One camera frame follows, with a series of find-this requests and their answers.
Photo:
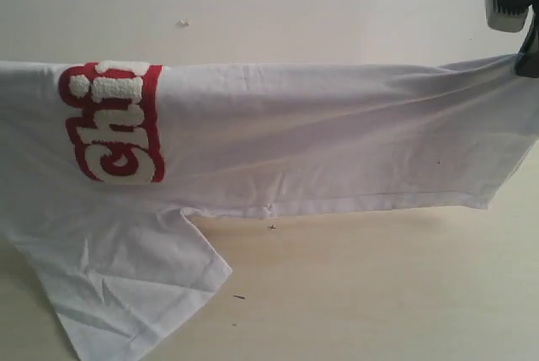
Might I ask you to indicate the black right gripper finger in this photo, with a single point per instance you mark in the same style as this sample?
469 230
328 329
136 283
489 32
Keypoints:
527 61

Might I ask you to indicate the white t-shirt with red lettering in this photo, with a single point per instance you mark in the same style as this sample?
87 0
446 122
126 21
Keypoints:
103 162

